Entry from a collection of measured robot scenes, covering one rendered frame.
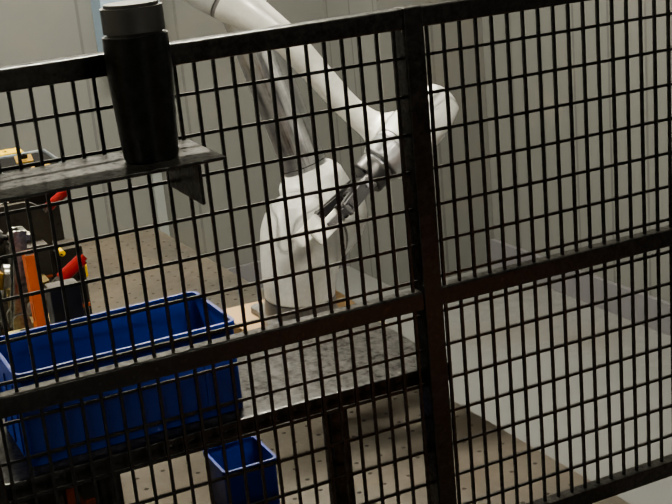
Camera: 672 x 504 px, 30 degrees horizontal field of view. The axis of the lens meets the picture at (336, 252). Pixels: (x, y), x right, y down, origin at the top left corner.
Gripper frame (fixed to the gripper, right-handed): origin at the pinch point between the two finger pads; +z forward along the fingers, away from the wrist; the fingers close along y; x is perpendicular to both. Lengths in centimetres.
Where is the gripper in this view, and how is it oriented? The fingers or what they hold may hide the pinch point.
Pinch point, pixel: (309, 237)
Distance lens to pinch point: 245.5
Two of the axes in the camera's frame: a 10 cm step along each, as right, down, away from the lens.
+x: -6.8, -7.1, -1.8
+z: -6.7, 7.0, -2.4
